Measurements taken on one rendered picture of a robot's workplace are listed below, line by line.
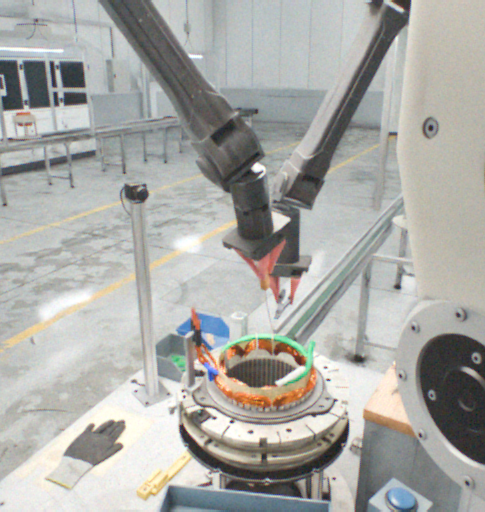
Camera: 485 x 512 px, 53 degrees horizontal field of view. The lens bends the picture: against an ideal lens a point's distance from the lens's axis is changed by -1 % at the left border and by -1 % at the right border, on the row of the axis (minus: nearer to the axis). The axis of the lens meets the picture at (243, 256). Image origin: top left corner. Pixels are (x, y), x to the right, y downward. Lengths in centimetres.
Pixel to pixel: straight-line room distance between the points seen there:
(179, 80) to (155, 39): 5
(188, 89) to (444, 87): 40
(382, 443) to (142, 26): 81
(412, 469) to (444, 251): 71
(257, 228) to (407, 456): 52
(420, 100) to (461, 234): 9
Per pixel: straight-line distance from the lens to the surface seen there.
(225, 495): 82
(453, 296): 38
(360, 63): 92
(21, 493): 130
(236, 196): 73
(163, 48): 66
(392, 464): 104
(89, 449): 132
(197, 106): 66
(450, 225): 34
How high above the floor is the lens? 165
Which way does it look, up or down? 21 degrees down
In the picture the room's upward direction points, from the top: straight up
